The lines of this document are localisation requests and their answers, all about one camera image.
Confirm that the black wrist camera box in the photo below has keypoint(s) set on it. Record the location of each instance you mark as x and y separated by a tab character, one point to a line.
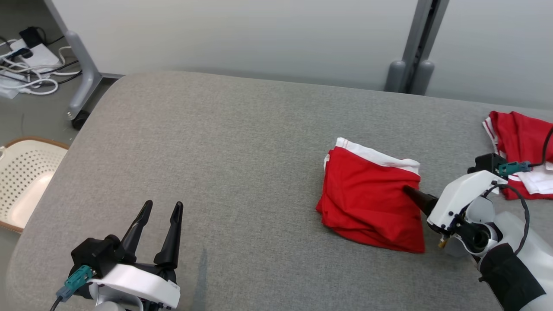
95	255
488	163

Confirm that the grey desk leg with caster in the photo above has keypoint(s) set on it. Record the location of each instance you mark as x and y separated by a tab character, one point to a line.
84	65

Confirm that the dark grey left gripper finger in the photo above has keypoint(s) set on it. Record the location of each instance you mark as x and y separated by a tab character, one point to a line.
137	233
170	242

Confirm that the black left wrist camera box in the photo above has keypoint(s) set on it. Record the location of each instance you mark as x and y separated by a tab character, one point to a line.
95	255

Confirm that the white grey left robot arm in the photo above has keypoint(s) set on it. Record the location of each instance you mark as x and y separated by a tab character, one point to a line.
112	304

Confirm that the red white shorts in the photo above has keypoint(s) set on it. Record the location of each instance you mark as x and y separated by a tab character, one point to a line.
367	198

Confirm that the grey partition post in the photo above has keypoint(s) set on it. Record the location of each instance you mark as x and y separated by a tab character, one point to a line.
417	43

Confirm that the cream perforated laundry basket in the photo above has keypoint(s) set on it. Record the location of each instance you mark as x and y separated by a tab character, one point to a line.
26	181

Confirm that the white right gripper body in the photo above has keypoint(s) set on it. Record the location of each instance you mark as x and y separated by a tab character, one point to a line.
458	198

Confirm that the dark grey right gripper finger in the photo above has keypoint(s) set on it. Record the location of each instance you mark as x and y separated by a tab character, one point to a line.
425	198
421	206

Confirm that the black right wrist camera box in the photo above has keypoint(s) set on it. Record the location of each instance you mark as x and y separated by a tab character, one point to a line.
488	163

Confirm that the red white jersey shirt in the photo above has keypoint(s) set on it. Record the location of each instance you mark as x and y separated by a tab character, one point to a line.
522	138

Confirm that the black plug adapter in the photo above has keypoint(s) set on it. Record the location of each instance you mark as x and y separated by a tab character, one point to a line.
30	36

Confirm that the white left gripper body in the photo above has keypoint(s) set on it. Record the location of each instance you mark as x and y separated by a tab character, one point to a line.
138	283

